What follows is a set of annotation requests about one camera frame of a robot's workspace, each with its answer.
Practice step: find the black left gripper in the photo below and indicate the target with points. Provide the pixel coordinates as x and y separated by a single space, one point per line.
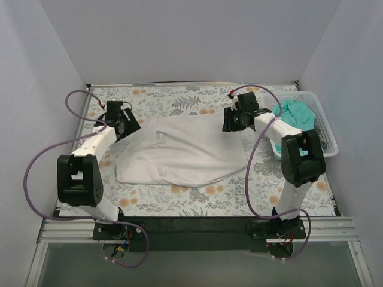
129 121

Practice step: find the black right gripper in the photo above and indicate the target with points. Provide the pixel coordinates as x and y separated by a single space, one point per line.
228 119

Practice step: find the white t shirt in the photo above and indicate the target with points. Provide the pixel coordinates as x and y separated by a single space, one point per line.
189 151

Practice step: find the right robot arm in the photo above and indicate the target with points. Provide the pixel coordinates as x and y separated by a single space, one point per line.
302 162

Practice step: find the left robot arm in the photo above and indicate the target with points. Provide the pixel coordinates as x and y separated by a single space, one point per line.
79 180

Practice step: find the teal t shirt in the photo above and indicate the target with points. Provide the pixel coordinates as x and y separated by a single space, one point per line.
297 114

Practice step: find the white plastic laundry basket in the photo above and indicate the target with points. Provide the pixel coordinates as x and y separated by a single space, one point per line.
321 120

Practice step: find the grey garment in basket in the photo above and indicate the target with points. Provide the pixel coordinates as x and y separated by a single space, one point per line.
322 142

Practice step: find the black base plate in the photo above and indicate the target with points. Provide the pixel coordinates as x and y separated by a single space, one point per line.
199 233

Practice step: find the aluminium frame rail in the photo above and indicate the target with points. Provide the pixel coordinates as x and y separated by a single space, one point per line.
324 229

